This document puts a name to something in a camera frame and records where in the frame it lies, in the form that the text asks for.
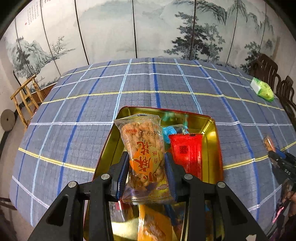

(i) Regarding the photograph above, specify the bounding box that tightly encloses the brown clear snack packet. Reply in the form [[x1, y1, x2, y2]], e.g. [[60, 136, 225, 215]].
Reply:
[[263, 136, 276, 152]]

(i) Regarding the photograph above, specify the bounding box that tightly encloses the orange twist snack packet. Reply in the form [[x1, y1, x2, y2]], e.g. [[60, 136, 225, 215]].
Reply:
[[114, 114, 173, 204]]

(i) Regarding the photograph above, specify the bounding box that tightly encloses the person right hand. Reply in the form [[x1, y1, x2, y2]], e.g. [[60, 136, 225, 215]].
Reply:
[[279, 179, 295, 217]]

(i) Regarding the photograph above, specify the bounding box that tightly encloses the red snack packet in tin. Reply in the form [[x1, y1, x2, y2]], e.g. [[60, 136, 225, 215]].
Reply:
[[169, 133, 203, 180]]

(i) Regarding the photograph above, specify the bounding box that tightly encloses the red gold tin box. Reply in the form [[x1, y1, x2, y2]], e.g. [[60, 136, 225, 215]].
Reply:
[[94, 106, 223, 240]]

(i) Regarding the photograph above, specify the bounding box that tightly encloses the blue snack packet in tin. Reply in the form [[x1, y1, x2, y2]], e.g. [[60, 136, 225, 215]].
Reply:
[[162, 124, 189, 152]]

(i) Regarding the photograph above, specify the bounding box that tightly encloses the plaid blue grey tablecloth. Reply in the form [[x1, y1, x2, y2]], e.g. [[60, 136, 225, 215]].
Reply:
[[10, 58, 295, 228]]

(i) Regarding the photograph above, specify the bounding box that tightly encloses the dark wooden chair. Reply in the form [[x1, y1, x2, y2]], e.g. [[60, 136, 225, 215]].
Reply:
[[249, 54, 281, 89], [276, 76, 295, 128]]

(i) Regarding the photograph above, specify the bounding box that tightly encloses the green tissue pack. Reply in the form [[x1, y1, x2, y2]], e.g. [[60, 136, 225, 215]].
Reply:
[[250, 77, 274, 102]]

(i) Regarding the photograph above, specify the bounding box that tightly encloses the round grey stone disc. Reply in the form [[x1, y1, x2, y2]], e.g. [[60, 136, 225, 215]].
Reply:
[[1, 109, 16, 132]]

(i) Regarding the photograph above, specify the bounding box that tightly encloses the painted folding screen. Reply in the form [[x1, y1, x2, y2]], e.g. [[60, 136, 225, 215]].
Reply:
[[1, 1, 295, 96]]

